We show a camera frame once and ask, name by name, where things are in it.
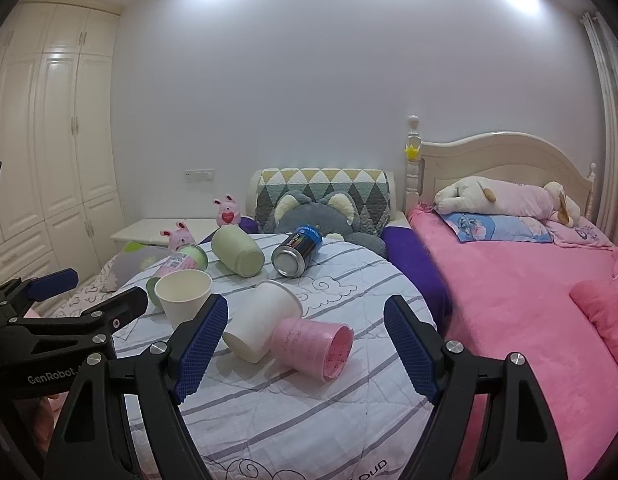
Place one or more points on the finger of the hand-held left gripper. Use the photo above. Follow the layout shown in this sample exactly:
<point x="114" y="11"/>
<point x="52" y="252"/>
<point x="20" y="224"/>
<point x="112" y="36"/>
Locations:
<point x="54" y="281"/>
<point x="114" y="310"/>

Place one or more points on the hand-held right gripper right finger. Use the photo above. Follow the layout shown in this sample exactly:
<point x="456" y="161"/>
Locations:
<point x="411" y="345"/>

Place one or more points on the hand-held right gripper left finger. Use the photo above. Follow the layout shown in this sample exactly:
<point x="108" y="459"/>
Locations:
<point x="201" y="345"/>

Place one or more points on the white paper cup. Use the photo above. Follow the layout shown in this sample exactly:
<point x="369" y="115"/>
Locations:
<point x="254" y="325"/>
<point x="181" y="305"/>

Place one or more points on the pink plastic cup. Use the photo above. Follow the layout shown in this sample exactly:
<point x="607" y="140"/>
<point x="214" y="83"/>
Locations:
<point x="299" y="345"/>

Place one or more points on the small green cup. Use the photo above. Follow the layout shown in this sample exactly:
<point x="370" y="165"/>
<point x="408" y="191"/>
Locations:
<point x="151" y="290"/>

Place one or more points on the pink cup with white label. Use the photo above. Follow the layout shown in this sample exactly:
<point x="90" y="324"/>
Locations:
<point x="184" y="260"/>

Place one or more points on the pale green cup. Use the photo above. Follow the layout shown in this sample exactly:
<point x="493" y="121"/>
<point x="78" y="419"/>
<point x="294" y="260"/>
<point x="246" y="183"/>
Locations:
<point x="234" y="247"/>

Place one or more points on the heart print sheet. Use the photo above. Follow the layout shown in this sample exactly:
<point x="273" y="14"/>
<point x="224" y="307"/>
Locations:
<point x="89" y="290"/>

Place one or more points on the grey flower pillow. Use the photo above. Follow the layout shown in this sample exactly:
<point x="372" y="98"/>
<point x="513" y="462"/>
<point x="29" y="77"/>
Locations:
<point x="134" y="262"/>

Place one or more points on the white nightstand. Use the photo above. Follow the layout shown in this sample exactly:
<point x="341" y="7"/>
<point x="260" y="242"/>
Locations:
<point x="149" y="227"/>

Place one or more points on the pink rabbit toy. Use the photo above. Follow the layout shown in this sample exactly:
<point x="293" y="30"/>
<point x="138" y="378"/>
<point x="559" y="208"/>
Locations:
<point x="227" y="215"/>
<point x="178" y="239"/>

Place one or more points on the pink fluffy blanket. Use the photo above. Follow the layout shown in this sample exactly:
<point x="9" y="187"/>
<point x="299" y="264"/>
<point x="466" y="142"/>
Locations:
<point x="514" y="310"/>

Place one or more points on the dark printed metal can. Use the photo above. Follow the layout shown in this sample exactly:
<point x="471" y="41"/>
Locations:
<point x="299" y="247"/>

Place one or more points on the blue cartoon pillow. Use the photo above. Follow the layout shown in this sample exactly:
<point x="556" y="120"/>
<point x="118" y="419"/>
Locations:
<point x="489" y="227"/>

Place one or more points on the cream wardrobe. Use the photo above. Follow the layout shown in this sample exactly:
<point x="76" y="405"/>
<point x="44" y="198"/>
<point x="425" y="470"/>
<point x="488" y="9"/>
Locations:
<point x="64" y="135"/>

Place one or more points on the triangle pattern quilted cover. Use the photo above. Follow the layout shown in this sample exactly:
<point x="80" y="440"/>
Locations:
<point x="369" y="195"/>

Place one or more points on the grey cat plush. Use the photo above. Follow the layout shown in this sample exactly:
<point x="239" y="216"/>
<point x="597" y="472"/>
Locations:
<point x="314" y="215"/>

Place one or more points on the white and pink dog plush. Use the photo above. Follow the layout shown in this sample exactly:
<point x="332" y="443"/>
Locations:
<point x="499" y="197"/>

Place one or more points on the yellow star ornament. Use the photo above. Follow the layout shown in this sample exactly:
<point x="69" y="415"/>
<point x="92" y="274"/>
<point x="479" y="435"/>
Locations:
<point x="413" y="151"/>

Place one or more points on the pink fluffy cushion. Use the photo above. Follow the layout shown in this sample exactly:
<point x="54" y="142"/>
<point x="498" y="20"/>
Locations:
<point x="604" y="310"/>

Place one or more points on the pink printed pillow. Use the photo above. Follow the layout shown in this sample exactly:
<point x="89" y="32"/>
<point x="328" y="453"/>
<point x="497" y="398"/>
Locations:
<point x="579" y="235"/>

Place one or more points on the cream wooden headboard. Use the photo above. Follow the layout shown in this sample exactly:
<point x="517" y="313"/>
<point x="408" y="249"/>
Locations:
<point x="489" y="160"/>

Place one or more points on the white curtain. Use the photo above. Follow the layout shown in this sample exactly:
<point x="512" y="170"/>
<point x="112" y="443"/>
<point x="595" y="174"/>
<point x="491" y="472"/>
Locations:
<point x="614" y="135"/>

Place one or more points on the white wall switch panel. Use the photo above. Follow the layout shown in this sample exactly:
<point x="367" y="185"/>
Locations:
<point x="199" y="175"/>

